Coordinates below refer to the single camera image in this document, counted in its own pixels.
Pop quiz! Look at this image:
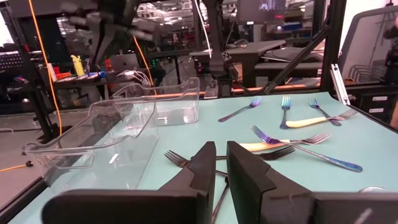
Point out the black drawer unit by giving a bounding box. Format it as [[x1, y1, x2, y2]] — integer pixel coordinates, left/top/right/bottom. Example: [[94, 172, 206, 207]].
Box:
[[346, 83, 398, 130]]

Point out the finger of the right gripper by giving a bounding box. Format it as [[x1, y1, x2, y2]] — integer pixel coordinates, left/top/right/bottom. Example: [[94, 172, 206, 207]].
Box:
[[91, 27, 109, 65], [105, 30, 127, 60]]

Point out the black diagonal frame brace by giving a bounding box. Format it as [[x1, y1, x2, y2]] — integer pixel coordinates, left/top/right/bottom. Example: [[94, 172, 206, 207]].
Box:
[[262, 25, 331, 96]]

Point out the white cable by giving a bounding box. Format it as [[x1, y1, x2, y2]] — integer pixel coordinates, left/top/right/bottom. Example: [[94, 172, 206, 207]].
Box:
[[191, 0, 213, 59]]

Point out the grey rounded frame panel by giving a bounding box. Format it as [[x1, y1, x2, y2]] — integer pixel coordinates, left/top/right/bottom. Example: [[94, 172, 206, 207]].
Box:
[[338, 4, 398, 85]]

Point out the wooden side board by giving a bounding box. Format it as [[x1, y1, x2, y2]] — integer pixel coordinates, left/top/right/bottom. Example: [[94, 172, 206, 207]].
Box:
[[154, 82, 322, 99]]

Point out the green table mat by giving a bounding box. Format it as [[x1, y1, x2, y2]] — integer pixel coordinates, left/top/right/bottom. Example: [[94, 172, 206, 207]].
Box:
[[6, 91, 398, 224]]

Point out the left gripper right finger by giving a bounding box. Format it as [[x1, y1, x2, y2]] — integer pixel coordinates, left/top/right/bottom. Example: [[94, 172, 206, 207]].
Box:
[[226, 140, 398, 224]]

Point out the white metal bracket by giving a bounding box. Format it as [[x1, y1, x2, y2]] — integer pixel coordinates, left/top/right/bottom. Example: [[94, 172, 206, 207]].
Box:
[[329, 63, 351, 106]]

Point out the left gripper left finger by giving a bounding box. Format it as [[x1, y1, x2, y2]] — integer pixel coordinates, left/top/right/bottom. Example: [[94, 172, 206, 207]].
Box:
[[41, 141, 217, 224]]

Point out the black workbench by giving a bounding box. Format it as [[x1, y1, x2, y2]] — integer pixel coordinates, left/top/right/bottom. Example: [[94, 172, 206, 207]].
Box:
[[37, 70, 156, 94]]

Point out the black equipment rack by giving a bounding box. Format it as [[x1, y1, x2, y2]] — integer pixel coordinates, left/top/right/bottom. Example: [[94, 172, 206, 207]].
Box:
[[0, 6, 55, 142]]

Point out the grey wire rack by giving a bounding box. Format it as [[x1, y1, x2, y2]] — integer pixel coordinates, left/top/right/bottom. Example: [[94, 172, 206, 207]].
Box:
[[347, 63, 387, 83]]

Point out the black frame post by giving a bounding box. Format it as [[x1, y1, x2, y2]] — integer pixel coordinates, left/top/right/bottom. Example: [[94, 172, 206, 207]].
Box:
[[319, 0, 348, 93]]

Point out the grey desk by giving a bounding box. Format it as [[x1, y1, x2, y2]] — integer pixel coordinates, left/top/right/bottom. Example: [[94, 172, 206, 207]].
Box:
[[188, 39, 287, 90]]

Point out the orange hanging cable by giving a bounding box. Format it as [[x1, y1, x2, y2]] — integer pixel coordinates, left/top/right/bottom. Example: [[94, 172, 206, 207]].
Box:
[[27, 0, 63, 136]]

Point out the yellow bottle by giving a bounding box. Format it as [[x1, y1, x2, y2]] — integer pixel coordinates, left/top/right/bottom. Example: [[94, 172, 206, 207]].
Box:
[[70, 54, 86, 78]]

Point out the orange cable with black plug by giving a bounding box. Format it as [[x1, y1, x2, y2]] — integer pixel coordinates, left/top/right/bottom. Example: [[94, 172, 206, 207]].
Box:
[[0, 160, 34, 174]]

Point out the dark monitor screen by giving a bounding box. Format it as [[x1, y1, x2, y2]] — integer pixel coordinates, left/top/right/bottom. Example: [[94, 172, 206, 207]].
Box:
[[235, 0, 287, 25]]

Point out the clear plastic bin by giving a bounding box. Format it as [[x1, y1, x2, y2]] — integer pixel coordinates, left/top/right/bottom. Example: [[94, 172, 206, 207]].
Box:
[[22, 95, 160, 192], [111, 77, 200, 127]]

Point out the iridescent rainbow fork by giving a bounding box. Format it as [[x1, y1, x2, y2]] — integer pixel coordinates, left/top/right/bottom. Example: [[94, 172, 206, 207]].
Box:
[[308, 98, 343, 127], [217, 96, 262, 123], [249, 124, 364, 173], [279, 95, 292, 130]]

